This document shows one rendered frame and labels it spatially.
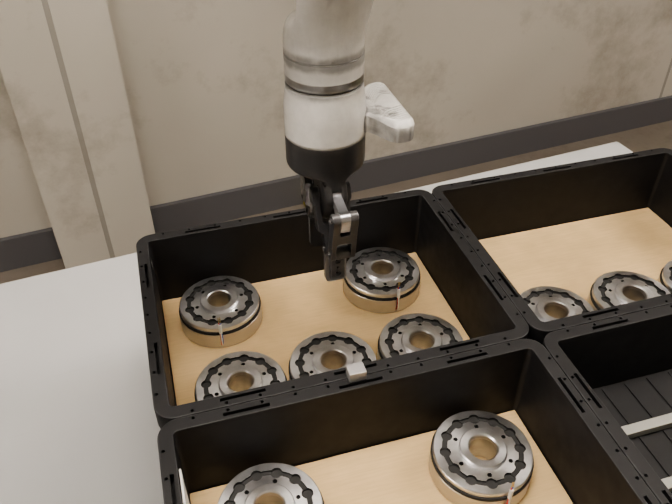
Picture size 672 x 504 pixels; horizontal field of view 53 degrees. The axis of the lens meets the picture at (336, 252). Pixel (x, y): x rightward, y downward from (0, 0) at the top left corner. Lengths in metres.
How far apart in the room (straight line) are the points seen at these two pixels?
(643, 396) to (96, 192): 1.73
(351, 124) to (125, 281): 0.68
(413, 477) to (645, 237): 0.56
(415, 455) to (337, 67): 0.41
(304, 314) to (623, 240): 0.50
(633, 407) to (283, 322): 0.43
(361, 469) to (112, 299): 0.58
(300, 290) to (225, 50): 1.39
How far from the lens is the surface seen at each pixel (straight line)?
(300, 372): 0.78
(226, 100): 2.29
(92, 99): 2.07
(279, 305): 0.91
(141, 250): 0.87
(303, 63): 0.57
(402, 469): 0.74
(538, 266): 1.01
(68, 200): 2.22
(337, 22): 0.55
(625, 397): 0.87
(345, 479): 0.73
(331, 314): 0.89
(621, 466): 0.67
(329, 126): 0.59
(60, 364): 1.08
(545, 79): 2.88
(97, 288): 1.19
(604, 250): 1.07
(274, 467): 0.71
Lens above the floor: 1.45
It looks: 39 degrees down
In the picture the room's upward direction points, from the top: straight up
